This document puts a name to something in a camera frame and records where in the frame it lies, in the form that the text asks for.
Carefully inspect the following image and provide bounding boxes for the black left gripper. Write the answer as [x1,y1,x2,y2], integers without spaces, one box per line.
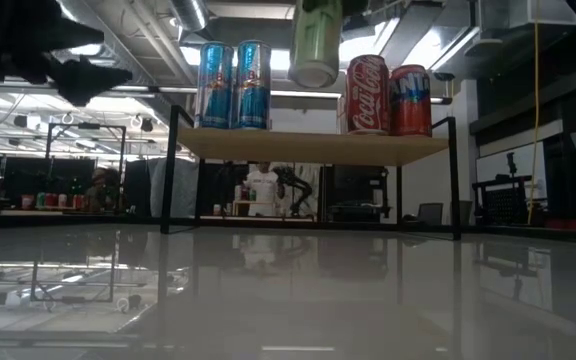
[0,0,134,108]

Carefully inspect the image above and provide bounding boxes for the red Coca-Cola can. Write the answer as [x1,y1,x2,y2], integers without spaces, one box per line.
[345,53,391,136]

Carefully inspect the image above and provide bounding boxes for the black background equipment rack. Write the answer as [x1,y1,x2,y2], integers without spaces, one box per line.
[471,151,535,227]

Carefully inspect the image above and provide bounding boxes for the silver ceiling duct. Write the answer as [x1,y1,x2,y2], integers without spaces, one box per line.
[169,0,211,33]

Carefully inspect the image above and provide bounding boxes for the wooden shelf with black legs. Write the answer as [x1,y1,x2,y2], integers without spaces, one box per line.
[160,104,463,242]

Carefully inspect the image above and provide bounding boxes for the blue silver Red Bull can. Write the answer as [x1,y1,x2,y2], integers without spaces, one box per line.
[232,39,273,131]
[194,40,236,130]

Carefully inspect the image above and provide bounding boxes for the black background desk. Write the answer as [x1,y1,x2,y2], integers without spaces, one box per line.
[320,164,390,225]

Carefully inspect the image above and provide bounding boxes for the background cans row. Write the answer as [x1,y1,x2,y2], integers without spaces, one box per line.
[20,191,88,211]

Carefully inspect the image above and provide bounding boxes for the grey fabric cover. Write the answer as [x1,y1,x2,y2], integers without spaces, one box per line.
[146,157,200,220]

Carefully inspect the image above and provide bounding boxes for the white wall cabinet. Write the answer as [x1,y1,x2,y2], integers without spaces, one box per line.
[477,0,576,31]

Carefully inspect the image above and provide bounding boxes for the grey office chair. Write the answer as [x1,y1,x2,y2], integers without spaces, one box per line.
[401,202,445,226]

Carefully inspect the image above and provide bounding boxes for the green Sanzo can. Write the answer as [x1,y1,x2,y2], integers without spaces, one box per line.
[287,0,345,90]

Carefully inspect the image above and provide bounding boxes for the black background metal frame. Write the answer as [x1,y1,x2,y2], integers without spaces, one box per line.
[44,121,128,211]

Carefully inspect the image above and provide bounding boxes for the fluorescent light strip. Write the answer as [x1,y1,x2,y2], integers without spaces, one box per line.
[270,88,344,100]

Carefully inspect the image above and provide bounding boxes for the person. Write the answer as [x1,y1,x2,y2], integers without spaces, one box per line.
[242,160,283,218]
[85,167,122,214]

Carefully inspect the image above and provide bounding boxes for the orange-red Fanta can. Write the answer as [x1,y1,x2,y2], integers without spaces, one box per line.
[388,63,434,138]

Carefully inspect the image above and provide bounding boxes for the background shelf items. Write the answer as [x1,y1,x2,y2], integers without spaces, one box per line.
[211,183,258,218]

